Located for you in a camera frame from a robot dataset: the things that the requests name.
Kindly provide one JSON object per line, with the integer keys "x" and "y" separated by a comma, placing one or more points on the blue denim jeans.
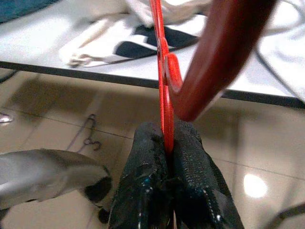
{"x": 19, "y": 8}

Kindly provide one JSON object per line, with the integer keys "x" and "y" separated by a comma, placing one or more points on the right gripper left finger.
{"x": 143, "y": 186}

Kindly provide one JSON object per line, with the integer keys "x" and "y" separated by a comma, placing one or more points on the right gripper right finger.
{"x": 197, "y": 186}

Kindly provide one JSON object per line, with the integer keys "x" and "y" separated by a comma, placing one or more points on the red plastic clothes hanger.
{"x": 166, "y": 114}

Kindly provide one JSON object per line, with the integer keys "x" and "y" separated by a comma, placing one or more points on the white printed shirt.
{"x": 100, "y": 45}

